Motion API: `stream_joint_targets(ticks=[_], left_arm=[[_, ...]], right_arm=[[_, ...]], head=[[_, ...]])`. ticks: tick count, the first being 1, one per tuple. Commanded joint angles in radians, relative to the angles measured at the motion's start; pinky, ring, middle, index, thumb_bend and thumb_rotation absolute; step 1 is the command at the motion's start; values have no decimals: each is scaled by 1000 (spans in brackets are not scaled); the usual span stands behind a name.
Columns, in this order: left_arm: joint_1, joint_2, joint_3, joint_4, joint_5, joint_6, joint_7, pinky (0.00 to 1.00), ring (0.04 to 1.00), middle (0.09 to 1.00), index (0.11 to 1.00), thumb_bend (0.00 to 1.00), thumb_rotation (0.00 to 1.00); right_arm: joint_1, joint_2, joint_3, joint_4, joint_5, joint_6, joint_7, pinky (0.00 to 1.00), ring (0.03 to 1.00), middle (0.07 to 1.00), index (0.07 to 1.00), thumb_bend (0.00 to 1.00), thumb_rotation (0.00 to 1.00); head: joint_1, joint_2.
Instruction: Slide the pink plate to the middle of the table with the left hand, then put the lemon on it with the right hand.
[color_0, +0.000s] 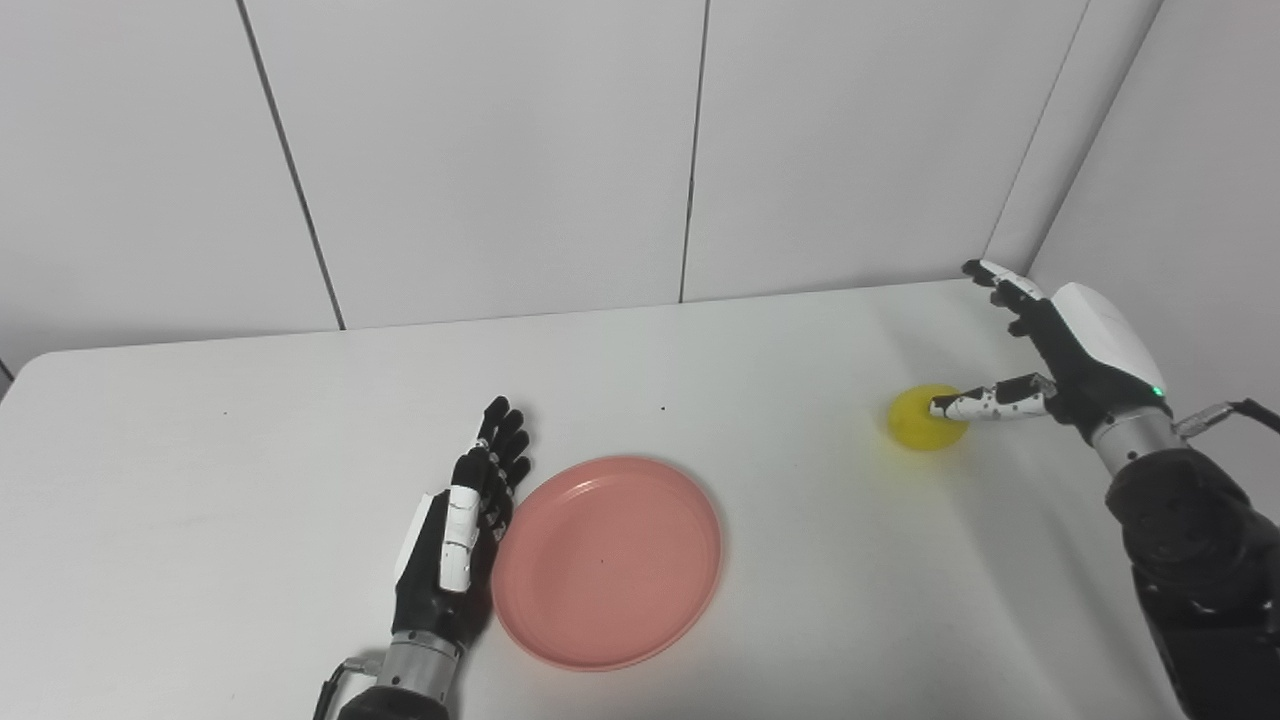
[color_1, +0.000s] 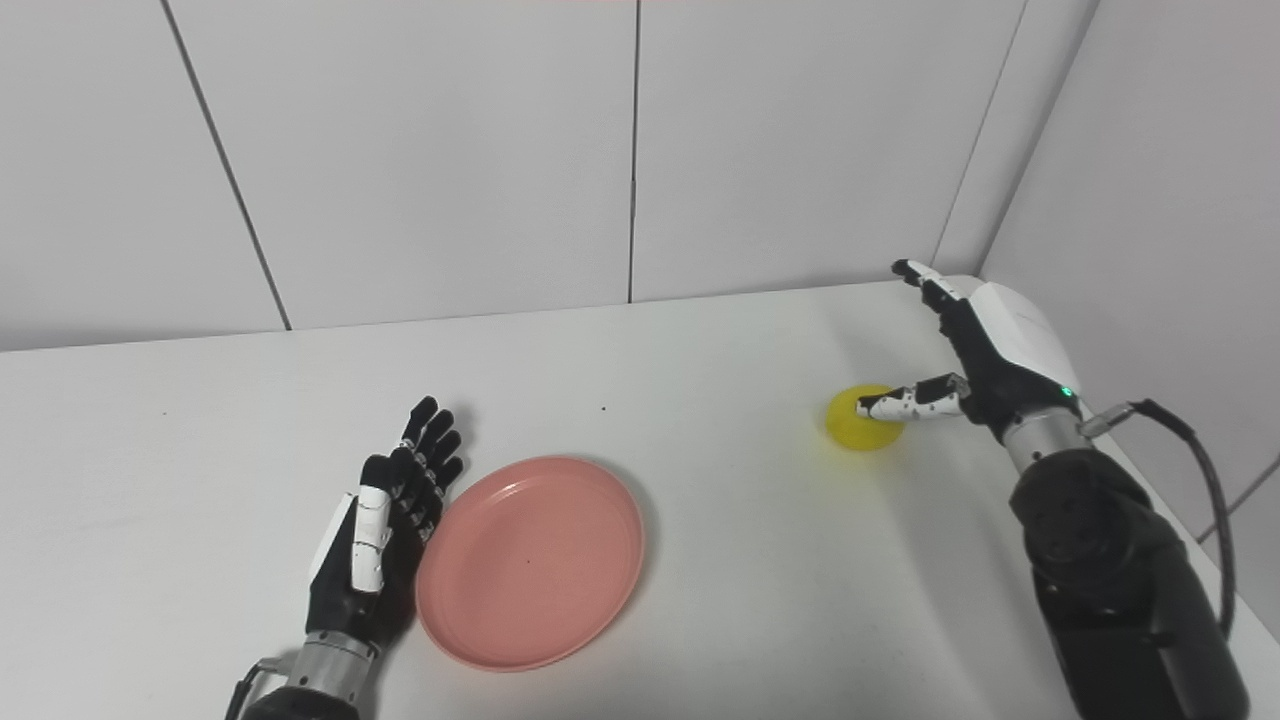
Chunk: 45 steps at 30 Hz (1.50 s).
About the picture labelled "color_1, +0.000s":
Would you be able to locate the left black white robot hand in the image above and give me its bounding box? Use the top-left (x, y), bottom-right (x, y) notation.
top-left (305, 396), bottom-right (466, 649)

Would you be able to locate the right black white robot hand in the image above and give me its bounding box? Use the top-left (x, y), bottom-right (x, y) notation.
top-left (856, 258), bottom-right (1083, 441)

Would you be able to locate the yellow lemon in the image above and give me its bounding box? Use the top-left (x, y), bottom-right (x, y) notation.
top-left (825, 384), bottom-right (909, 453)

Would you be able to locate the pink round plate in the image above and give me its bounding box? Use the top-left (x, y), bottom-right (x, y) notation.
top-left (415, 455), bottom-right (647, 673)

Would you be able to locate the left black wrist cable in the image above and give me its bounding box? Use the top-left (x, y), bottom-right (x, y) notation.
top-left (222, 656), bottom-right (293, 720)

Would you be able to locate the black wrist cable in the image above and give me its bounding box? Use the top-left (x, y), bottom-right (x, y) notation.
top-left (222, 656), bottom-right (293, 720)
top-left (1076, 398), bottom-right (1237, 639)

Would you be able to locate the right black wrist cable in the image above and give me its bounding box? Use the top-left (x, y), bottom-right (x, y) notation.
top-left (1076, 398), bottom-right (1237, 639)

